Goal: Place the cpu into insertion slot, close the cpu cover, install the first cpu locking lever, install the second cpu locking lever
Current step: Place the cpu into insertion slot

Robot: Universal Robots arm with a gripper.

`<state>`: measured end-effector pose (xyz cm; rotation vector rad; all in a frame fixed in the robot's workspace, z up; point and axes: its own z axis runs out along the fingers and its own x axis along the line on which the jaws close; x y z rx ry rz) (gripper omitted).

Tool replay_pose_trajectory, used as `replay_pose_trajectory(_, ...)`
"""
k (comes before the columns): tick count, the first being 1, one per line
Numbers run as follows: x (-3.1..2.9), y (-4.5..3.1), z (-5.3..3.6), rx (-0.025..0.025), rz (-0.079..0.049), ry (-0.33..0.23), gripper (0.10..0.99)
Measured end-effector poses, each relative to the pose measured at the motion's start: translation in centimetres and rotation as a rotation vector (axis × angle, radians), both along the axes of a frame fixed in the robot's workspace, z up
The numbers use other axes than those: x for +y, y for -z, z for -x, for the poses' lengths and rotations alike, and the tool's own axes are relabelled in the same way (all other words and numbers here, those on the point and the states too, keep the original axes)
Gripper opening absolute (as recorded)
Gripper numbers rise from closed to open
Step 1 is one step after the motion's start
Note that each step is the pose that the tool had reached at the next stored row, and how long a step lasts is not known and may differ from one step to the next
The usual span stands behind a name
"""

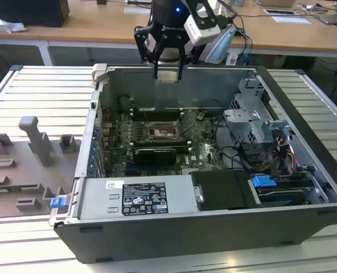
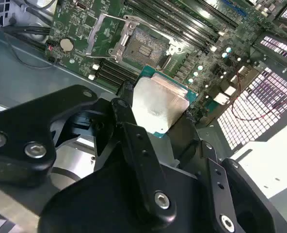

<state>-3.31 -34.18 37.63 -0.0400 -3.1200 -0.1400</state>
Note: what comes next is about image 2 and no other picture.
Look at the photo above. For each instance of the silver CPU with green edge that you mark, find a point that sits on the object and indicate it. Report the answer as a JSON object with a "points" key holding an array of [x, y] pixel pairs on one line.
{"points": [[155, 106]]}

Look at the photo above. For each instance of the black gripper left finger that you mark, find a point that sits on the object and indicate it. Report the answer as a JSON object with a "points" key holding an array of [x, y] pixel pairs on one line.
{"points": [[24, 126]]}

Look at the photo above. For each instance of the metal socket cover frame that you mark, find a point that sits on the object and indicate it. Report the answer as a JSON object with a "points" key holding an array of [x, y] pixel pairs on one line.
{"points": [[96, 34]]}

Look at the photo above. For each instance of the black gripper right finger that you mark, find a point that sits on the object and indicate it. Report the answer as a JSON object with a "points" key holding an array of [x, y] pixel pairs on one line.
{"points": [[212, 165]]}

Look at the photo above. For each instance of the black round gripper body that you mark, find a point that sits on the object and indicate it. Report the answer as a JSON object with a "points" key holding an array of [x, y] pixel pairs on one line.
{"points": [[97, 206]]}

